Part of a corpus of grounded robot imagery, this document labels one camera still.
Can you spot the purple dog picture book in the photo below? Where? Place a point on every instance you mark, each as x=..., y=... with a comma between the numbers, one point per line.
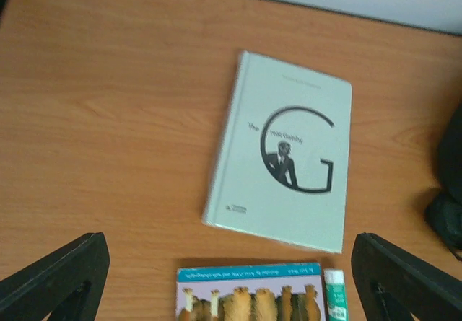
x=290, y=291

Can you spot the grey Great Gatsby book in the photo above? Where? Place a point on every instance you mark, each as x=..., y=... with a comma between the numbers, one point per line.
x=281, y=170

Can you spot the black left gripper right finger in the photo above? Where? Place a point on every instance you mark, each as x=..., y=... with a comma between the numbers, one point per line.
x=393, y=284

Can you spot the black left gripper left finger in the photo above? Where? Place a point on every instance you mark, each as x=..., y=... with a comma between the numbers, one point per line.
x=66, y=284

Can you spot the green white glue stick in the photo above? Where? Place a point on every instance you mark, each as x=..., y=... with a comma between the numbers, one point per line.
x=336, y=295

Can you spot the black student bag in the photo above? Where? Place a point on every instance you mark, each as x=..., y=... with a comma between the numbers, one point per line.
x=443, y=214

